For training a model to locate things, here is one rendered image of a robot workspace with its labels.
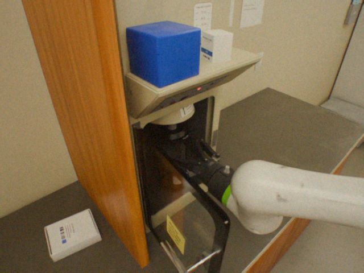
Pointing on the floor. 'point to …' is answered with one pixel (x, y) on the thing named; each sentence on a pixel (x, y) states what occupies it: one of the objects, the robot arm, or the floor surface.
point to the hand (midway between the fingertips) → (173, 143)
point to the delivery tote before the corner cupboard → (338, 106)
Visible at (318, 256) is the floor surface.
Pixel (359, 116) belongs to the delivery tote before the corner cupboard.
